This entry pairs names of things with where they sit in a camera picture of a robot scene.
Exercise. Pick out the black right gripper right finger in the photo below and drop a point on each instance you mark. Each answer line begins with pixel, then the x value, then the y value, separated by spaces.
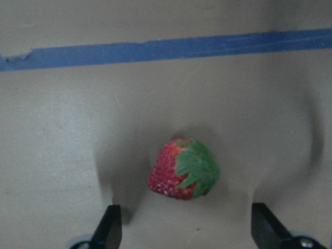
pixel 266 230

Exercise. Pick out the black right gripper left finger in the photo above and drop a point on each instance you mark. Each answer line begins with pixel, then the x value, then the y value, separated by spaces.
pixel 108 233

